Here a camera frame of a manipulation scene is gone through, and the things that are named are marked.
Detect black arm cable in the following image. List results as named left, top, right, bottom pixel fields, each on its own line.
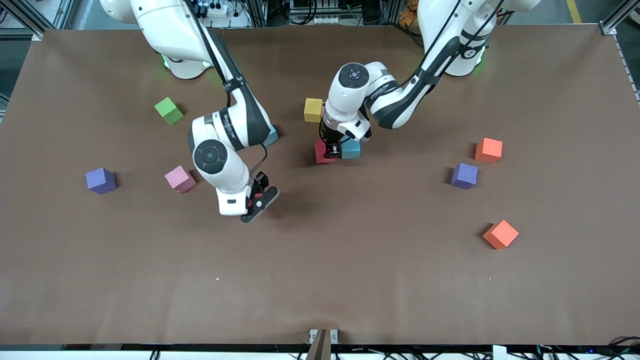
left=400, top=0, right=506, bottom=91
left=182, top=0, right=269, bottom=175

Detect pile of orange objects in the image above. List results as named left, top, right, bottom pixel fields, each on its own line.
left=398, top=0, right=419, bottom=27

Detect aluminium side rail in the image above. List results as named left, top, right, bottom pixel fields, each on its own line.
left=612, top=35, right=640, bottom=103

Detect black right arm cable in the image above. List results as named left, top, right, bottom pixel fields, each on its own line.
left=182, top=0, right=269, bottom=175

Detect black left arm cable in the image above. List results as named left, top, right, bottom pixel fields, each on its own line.
left=400, top=0, right=506, bottom=91

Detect green foam cube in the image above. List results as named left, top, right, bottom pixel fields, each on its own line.
left=154, top=96, right=185, bottom=126

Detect yellow foam cube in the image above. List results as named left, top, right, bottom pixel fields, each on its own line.
left=304, top=97, right=324, bottom=124

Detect pink foam cube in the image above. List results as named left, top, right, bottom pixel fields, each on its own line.
left=164, top=165, right=197, bottom=194

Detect aluminium frame post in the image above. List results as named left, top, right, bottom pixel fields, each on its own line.
left=0, top=0, right=56, bottom=41
left=600, top=0, right=640, bottom=36

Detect purple foam cube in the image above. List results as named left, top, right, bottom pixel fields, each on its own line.
left=85, top=167, right=118, bottom=195
left=451, top=162, right=479, bottom=190

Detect orange foam cube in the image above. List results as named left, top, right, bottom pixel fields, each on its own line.
left=482, top=219, right=520, bottom=250
left=474, top=137, right=504, bottom=164

